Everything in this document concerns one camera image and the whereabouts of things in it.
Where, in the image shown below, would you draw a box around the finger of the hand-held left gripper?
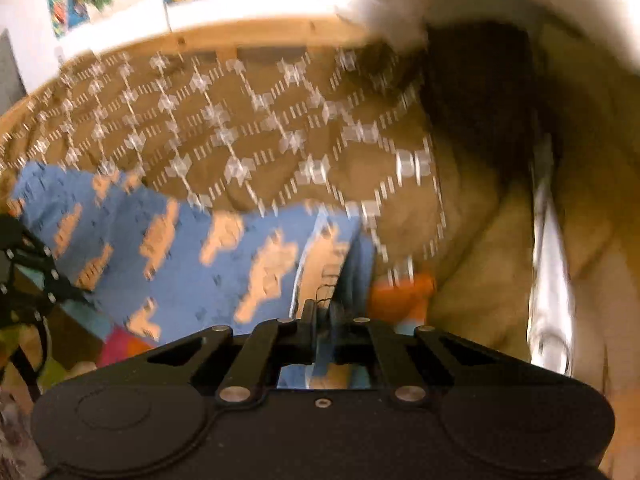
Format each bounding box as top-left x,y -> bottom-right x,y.
0,214 -> 90,312

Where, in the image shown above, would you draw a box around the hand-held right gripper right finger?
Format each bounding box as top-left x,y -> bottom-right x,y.
329,304 -> 502,405

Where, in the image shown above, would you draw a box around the shiny pale strip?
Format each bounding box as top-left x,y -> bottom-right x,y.
526,132 -> 577,377

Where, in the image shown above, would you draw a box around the brown PF patterned blanket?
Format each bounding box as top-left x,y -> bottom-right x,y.
0,17 -> 640,401

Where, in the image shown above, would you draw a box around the colourful patchwork bed sheet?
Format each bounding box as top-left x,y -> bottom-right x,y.
0,260 -> 437,396

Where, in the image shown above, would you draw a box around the white garment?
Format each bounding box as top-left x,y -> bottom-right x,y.
336,0 -> 640,77

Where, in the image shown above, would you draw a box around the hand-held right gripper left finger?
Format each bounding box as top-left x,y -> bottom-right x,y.
142,301 -> 318,405

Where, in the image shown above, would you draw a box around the blue pants with orange print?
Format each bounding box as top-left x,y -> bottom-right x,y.
10,160 -> 377,391

